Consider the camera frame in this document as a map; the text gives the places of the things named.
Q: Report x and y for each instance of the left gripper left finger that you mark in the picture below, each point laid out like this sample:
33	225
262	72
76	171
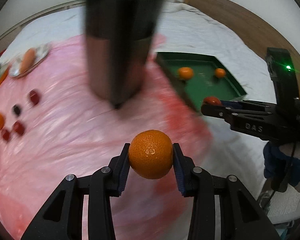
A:
109	181

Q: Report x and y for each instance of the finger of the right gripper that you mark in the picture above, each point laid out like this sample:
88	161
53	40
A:
249	105
227	112

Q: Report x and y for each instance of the wooden headboard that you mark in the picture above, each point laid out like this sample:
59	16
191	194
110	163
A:
255	32

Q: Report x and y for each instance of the pink plastic sheet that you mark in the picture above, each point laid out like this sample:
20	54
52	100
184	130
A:
71	130

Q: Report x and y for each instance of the striped white plate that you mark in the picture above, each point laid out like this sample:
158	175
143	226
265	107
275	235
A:
41	53

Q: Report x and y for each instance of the red apple back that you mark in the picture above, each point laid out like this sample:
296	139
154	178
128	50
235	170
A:
34	97

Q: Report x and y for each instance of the black electric kettle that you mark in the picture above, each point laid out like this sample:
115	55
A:
118	36

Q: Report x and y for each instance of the small orange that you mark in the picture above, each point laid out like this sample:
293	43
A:
220	73

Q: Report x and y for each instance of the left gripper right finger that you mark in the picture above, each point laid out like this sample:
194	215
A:
193	181

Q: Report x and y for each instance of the dark plum back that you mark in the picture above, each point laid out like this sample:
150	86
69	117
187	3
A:
16	110

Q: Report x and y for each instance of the person right hand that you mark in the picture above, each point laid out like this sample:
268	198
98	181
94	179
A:
282	162

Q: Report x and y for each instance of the carrot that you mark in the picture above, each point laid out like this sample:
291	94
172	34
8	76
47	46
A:
27	61

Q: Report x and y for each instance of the green tray box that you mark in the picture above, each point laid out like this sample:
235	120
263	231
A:
204	83

